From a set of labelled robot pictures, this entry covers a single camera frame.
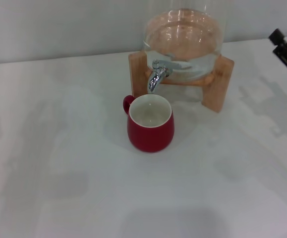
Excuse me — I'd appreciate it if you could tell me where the chrome faucet tap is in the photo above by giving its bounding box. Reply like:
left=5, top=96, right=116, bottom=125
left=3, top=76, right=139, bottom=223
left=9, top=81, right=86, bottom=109
left=147, top=59, right=182, bottom=94

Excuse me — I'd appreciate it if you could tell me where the clear glass dispenser jar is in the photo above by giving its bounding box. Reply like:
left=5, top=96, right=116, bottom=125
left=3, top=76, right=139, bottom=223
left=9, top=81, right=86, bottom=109
left=142, top=0, right=225, bottom=81

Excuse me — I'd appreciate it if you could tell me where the wooden dispenser stand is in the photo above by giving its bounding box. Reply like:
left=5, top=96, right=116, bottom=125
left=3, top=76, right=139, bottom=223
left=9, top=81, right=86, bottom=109
left=128, top=51, right=235, bottom=114

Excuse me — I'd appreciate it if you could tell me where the red ceramic cup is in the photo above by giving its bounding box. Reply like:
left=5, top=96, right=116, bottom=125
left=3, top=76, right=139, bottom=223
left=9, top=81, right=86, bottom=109
left=122, top=94, right=175, bottom=153

